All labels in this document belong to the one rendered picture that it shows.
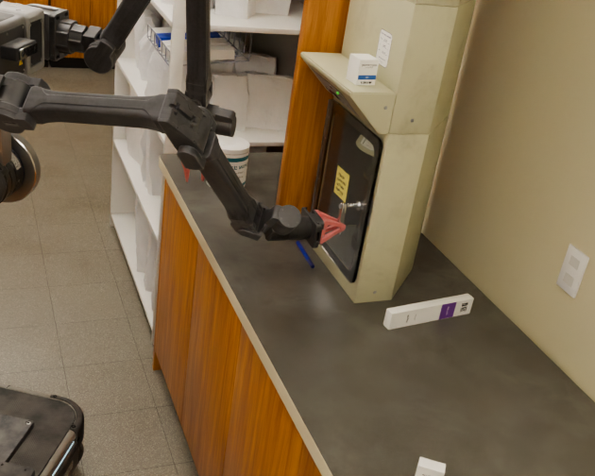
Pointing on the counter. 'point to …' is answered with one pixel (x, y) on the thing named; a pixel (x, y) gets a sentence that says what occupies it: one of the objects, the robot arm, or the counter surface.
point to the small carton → (362, 69)
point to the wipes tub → (236, 154)
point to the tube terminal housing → (403, 129)
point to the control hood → (359, 97)
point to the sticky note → (341, 183)
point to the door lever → (346, 210)
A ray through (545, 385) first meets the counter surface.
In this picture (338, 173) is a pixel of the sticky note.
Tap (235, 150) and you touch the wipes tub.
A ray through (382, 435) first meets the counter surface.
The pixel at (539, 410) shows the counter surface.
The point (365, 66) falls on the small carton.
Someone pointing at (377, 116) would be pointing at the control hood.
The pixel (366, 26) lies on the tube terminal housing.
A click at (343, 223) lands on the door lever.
